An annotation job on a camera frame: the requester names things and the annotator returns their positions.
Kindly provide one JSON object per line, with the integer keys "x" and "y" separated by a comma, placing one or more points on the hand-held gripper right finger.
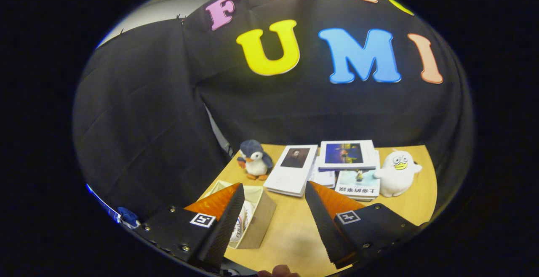
{"x": 322, "y": 222}

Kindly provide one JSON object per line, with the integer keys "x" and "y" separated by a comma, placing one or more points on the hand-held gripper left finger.
{"x": 229, "y": 222}

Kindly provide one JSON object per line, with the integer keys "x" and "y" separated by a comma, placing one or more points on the white canvas shoe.
{"x": 244, "y": 222}

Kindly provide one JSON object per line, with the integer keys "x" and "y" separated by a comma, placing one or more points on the beige fabric storage box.
{"x": 263, "y": 214}

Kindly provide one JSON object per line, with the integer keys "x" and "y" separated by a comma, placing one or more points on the plain white book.
{"x": 324, "y": 178}

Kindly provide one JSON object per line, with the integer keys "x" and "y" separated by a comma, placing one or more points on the pale teal cover book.
{"x": 358, "y": 186}

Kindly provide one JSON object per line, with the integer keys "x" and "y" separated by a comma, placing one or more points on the white portrait cover book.
{"x": 290, "y": 171}

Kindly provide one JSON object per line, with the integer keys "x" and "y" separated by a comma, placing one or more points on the grey penguin plush toy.
{"x": 257, "y": 161}

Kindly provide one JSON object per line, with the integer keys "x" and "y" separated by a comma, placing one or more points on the blue picture cover book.
{"x": 345, "y": 155}

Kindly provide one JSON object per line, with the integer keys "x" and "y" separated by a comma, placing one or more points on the white duck plush toy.
{"x": 396, "y": 176}

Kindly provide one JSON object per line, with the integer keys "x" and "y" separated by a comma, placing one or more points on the small blue object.
{"x": 127, "y": 217}

